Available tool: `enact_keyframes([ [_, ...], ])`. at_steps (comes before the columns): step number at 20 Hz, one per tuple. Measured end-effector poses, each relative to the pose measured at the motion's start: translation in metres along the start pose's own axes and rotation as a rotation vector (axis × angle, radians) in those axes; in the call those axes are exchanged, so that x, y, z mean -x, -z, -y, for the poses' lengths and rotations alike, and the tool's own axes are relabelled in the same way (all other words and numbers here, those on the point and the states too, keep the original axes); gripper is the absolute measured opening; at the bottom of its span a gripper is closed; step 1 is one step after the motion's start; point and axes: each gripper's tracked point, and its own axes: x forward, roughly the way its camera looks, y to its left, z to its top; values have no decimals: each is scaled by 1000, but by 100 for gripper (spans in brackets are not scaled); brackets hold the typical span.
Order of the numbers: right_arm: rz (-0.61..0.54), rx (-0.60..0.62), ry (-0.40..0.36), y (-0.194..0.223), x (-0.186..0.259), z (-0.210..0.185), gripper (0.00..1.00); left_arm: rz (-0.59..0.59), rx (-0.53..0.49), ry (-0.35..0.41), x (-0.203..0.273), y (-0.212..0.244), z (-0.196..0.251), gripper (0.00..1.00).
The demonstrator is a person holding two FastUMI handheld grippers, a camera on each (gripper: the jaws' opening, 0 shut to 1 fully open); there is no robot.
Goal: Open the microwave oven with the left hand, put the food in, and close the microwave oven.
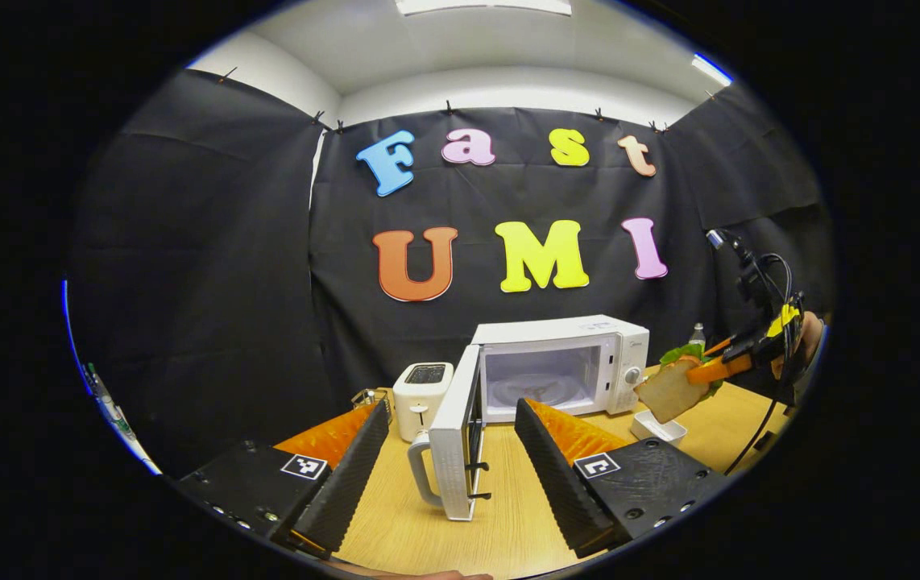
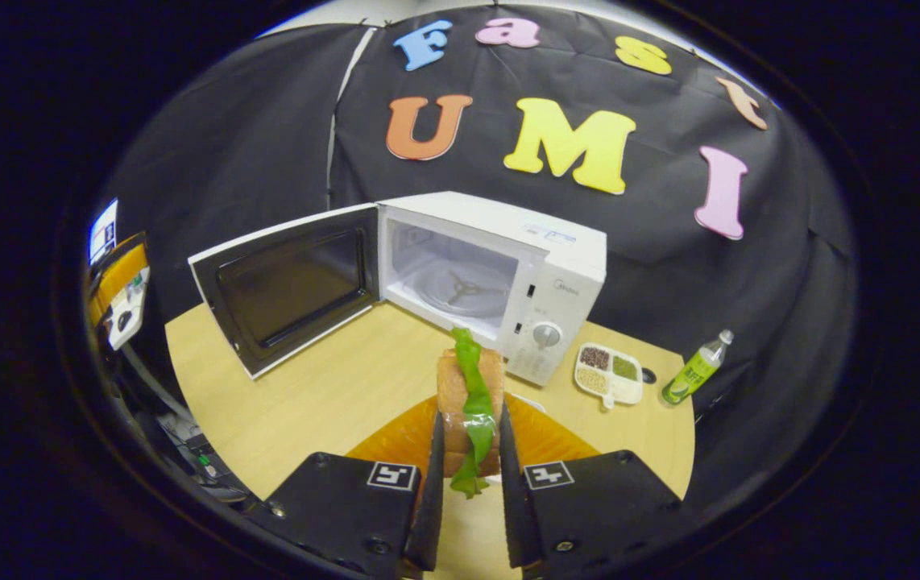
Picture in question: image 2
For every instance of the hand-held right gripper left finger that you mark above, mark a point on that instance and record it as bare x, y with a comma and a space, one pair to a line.
430, 524

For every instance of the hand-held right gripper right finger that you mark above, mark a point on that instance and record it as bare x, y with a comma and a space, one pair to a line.
515, 515

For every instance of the lettuce sandwich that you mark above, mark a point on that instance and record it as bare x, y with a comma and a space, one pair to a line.
456, 395

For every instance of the white microwave oven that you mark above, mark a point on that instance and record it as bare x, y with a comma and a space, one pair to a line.
565, 266

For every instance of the computer monitor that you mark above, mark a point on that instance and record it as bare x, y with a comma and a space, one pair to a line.
103, 234

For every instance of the white divided grain dish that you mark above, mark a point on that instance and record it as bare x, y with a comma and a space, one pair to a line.
629, 391

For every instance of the black round table grommet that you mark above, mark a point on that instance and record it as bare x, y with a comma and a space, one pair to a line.
648, 375

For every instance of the green drink bottle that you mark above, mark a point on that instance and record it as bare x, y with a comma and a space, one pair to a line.
694, 372

